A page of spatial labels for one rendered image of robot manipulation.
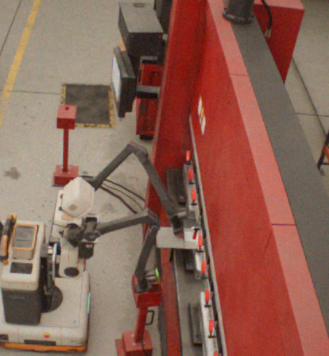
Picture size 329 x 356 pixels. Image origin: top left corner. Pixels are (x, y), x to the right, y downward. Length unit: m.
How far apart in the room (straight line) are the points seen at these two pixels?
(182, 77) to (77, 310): 1.81
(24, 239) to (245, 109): 1.83
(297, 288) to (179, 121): 2.51
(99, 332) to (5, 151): 2.35
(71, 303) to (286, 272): 2.56
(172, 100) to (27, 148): 2.30
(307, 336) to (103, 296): 3.05
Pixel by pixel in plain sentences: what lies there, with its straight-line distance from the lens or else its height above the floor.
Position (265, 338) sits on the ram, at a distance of 2.25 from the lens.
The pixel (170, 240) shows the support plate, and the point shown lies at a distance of 3.82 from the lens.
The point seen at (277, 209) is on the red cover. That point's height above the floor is 2.30.
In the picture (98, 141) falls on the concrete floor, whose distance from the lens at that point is 6.19.
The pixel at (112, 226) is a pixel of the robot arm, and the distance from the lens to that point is 3.41.
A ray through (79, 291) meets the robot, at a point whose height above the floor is 0.28.
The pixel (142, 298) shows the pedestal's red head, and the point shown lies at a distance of 3.79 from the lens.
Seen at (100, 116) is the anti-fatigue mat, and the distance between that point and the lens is 6.54.
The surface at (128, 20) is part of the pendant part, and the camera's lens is 4.22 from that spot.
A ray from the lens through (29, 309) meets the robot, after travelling 4.05.
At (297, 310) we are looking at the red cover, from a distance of 1.93.
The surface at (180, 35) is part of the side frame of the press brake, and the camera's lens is 3.93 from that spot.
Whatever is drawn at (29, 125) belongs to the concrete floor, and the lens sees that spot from 6.41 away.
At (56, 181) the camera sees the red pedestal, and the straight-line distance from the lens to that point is 5.60.
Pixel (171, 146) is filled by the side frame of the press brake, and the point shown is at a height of 1.09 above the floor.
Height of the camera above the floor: 3.75
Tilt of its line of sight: 40 degrees down
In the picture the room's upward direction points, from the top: 9 degrees clockwise
